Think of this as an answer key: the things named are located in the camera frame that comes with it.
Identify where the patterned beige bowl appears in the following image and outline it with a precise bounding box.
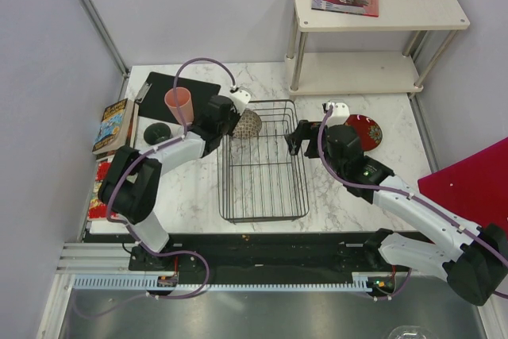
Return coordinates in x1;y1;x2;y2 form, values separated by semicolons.
233;109;262;139

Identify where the red floral plate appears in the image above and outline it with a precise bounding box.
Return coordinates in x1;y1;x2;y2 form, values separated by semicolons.
345;114;383;152

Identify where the pink plastic cup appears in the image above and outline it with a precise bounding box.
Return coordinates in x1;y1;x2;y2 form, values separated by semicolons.
164;87;194;125

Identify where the black wire dish rack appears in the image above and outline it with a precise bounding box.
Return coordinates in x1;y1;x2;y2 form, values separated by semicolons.
217;99;310;224

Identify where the grey ceramic mug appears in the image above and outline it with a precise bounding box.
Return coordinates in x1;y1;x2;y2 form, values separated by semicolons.
143;122;172;146

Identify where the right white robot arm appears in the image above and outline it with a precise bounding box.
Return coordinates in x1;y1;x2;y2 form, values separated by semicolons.
285;120;507;306

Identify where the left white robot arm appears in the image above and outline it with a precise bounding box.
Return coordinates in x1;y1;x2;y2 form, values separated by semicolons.
98;90;252;270

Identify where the black clipboard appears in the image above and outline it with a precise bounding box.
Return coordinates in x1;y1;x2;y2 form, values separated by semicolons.
137;71;221;124

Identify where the colourful paperback book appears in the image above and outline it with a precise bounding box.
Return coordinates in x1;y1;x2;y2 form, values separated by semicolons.
92;98;135;156

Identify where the white two-tier shelf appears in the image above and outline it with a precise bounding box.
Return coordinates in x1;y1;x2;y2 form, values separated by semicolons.
285;0;470;97

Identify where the red folder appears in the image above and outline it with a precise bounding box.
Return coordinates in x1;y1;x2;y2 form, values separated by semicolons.
418;139;508;230

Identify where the red cover book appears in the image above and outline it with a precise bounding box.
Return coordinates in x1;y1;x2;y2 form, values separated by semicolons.
87;156;120;223

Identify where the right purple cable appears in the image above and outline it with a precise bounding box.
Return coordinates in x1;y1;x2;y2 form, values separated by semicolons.
319;106;508;302

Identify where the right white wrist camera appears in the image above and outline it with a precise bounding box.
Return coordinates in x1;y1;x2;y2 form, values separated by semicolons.
322;101;350;126

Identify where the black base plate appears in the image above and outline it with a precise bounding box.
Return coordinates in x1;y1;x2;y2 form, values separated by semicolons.
129;233;393;286

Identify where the white cable duct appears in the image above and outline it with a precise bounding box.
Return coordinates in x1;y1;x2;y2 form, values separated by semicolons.
73;275;373;292

